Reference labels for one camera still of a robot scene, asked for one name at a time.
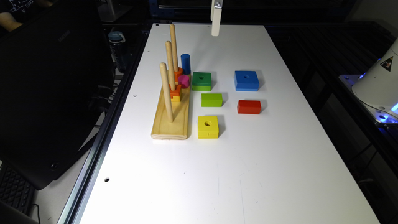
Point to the wooden peg board base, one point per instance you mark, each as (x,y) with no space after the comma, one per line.
(162,128)

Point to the wooden peg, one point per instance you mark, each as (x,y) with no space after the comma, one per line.
(168,47)
(166,91)
(174,46)

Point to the dark green square block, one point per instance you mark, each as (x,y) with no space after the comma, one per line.
(201,81)

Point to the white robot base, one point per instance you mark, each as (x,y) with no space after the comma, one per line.
(376,89)

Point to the orange cross block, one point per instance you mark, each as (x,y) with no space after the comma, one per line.
(176,92)

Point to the front wooden peg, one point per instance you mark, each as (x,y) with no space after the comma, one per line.
(166,91)

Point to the rear wooden peg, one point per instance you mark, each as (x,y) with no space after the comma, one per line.
(174,46)

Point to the blue square block with hole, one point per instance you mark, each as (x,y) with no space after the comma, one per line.
(246,81)

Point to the yellow square block with hole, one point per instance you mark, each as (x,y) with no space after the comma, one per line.
(208,127)

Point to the red rectangular block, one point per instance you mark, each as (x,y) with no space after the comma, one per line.
(249,107)

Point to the light green rectangular block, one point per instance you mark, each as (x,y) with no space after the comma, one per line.
(211,100)

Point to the blue lidded water bottle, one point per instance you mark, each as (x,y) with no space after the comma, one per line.
(119,50)

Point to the blue cylinder block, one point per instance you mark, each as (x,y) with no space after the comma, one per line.
(186,65)

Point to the black keyboard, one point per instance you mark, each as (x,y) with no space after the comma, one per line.
(15,190)

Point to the orange block on rear peg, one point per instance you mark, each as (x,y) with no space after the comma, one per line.
(177,74)

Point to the middle wooden peg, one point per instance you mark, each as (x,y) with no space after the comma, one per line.
(168,47)

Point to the pink cylinder block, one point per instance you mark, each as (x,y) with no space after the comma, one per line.
(184,81)

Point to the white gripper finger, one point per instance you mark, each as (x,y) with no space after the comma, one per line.
(216,11)

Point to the yellow block under orange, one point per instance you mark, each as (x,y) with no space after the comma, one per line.
(175,99)

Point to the person forearm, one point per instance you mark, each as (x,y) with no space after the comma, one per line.
(8,22)

